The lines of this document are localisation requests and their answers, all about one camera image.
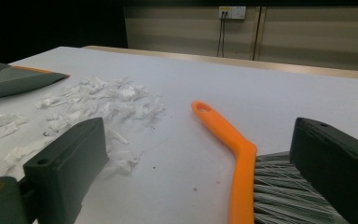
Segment white wall socket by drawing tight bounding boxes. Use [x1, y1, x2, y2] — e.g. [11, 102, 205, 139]
[218, 6, 247, 21]

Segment orange hand brush grey bristles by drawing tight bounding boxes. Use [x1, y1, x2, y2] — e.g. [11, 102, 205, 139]
[190, 100, 351, 224]

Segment black wall cable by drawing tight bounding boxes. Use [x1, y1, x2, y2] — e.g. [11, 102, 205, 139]
[216, 11, 224, 58]
[221, 11, 227, 59]

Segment pile of white paper scraps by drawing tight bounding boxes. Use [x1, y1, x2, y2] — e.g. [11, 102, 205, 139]
[0, 76, 168, 183]

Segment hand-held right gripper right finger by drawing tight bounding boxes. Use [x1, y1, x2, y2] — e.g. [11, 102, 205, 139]
[289, 117, 358, 224]

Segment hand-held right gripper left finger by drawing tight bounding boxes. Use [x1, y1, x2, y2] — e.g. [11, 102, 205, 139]
[22, 117, 109, 224]

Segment white table sheet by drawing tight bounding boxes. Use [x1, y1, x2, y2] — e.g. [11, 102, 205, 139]
[0, 46, 358, 224]

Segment grey dustpan orange lip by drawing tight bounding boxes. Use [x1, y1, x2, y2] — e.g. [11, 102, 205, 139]
[0, 62, 71, 100]

